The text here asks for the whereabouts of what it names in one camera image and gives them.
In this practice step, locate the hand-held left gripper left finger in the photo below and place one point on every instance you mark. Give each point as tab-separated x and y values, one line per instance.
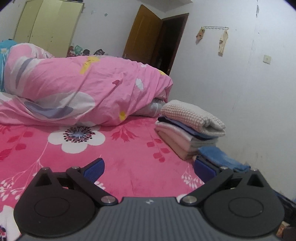
94	171

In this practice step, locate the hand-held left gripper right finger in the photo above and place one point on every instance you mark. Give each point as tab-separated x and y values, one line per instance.
203	171

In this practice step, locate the beige houndstooth fleece-lined coat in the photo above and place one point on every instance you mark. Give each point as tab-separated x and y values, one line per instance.
185	113

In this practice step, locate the blue fleece folded garment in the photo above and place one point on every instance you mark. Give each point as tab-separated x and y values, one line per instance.
219	156

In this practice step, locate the white folded garment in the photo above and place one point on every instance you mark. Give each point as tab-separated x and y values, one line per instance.
205	143

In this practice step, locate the light blue folded garment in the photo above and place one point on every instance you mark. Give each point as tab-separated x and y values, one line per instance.
197	134

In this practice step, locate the pink folded garment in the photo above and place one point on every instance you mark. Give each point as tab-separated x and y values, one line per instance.
175	141

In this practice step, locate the navy folded garment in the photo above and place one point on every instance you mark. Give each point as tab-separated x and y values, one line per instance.
165	120

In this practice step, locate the pink and blue floral quilt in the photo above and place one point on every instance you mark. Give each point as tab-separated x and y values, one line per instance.
81	88

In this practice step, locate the dark bag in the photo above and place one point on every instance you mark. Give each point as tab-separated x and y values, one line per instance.
289	208

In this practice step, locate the colourful stuffed toys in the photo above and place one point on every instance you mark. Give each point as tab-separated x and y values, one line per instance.
78	51

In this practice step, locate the wooden door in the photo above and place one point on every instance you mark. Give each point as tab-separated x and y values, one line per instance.
143	39

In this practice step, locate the pale yellow wardrobe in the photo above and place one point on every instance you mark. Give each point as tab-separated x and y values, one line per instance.
48	25

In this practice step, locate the beige wall switch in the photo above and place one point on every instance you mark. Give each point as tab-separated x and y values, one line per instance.
267	59

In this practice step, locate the white wall hook rack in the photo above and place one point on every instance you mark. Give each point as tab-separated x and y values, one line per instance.
216	27

